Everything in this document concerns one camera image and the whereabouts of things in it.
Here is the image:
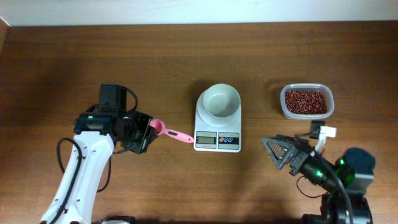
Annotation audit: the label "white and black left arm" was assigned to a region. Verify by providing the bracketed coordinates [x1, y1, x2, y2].
[40, 111, 155, 223]

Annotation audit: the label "white digital kitchen scale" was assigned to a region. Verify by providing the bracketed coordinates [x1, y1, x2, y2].
[193, 92, 243, 153]

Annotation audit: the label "pink measuring scoop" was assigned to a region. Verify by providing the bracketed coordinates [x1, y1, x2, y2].
[150, 119, 194, 144]

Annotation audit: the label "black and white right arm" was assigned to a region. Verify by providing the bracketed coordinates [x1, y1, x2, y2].
[262, 134, 376, 224]

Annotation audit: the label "white bowl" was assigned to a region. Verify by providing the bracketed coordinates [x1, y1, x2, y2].
[203, 83, 241, 118]

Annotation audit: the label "clear plastic container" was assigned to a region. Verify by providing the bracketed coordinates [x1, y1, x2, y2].
[280, 83, 335, 120]

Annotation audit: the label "red adzuki beans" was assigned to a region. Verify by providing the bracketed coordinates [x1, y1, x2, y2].
[284, 90, 328, 115]

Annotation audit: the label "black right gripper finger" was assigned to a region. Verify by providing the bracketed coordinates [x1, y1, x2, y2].
[274, 134, 298, 143]
[262, 138, 297, 170]

